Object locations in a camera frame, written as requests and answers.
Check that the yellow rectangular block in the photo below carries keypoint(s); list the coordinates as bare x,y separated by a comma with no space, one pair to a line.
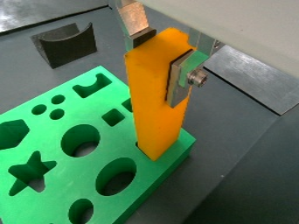
158,121

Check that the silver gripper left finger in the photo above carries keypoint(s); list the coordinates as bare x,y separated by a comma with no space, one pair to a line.
134,23

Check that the green shape sorter board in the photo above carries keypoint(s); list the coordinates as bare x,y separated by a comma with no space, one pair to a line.
71,168

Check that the black curved fixture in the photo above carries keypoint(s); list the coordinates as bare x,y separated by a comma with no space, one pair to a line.
64,44

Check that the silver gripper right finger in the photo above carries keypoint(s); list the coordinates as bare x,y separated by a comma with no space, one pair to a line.
186,68

